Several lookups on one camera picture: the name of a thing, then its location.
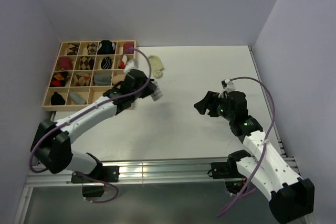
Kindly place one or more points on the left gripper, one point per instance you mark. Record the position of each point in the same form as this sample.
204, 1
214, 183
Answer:
149, 89

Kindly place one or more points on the cream brown rolled sock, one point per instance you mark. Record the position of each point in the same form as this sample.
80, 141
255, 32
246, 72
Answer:
122, 62

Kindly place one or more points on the tan rolled sock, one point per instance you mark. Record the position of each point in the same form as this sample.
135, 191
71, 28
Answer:
117, 79

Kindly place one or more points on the beige red argyle sock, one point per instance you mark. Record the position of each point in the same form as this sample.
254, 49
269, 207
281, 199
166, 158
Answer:
81, 79

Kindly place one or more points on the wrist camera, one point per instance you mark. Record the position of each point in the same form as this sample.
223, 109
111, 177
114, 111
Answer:
131, 65
228, 87

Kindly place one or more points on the pale green ankle sock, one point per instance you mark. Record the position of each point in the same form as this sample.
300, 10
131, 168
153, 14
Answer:
156, 66

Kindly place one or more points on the aluminium rail frame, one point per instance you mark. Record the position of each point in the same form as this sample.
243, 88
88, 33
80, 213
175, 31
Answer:
163, 154

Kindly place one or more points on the white black striped sock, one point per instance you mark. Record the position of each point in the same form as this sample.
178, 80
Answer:
156, 94

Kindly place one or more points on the dark brown argyle sock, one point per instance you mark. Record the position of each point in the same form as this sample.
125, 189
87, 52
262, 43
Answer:
86, 63

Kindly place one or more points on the magenta purple rolled sock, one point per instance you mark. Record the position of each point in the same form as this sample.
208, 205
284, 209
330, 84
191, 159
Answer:
128, 48

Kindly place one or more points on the black blue rolled sock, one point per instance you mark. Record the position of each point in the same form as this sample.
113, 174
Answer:
106, 47

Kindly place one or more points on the pink rolled sock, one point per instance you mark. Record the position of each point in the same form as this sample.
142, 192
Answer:
65, 64

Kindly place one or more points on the black white-striped rolled sock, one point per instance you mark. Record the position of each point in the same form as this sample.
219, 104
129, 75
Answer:
106, 63

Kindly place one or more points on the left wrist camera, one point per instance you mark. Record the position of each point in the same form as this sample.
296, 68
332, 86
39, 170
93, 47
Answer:
131, 65

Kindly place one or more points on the brown argyle rolled sock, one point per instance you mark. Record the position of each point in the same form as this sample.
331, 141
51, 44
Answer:
72, 49

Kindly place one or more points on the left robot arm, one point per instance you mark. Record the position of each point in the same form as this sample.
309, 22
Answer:
53, 140

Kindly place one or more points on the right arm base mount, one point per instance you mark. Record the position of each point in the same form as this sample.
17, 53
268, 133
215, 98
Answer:
233, 180

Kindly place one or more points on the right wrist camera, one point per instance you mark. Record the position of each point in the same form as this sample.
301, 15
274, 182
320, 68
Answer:
228, 87

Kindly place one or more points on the grey argyle rolled sock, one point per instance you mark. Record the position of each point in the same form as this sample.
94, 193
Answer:
91, 48

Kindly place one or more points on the wooden compartment sock tray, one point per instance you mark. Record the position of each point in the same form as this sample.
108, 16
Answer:
84, 70

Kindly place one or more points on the light blue rolled sock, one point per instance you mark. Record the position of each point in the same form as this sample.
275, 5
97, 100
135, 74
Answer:
76, 98

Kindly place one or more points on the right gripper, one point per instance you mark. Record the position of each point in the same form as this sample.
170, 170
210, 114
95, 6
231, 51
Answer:
212, 98

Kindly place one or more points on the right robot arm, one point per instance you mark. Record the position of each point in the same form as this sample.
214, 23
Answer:
290, 197

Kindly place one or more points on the black orange argyle sock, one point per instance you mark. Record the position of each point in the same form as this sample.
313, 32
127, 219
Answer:
59, 79

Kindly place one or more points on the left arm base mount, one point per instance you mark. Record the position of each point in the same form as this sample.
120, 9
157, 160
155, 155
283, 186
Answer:
95, 184

